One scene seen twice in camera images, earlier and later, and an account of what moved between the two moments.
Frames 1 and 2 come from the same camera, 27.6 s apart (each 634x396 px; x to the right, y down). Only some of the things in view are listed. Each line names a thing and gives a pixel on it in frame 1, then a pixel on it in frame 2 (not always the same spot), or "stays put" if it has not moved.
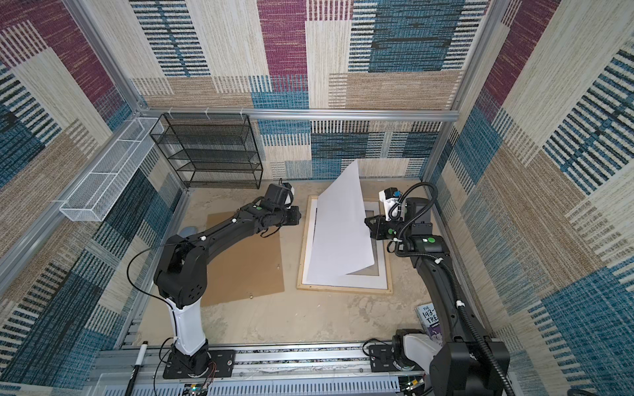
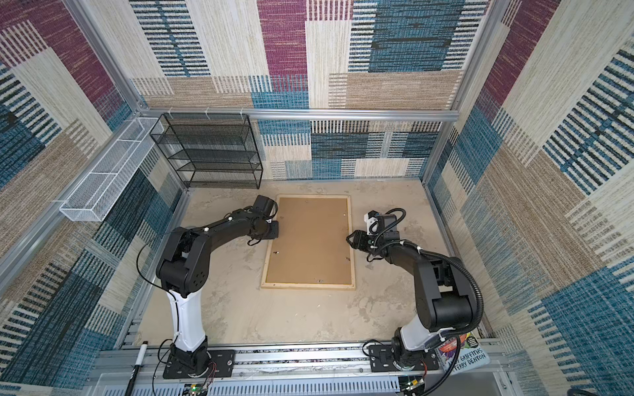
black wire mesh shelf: x=211 y=150 stays put
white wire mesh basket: x=98 y=191 stays put
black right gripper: x=376 y=229 -> x=359 y=240
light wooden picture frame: x=304 y=250 -> x=271 y=243
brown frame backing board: x=248 y=268 -> x=312 y=247
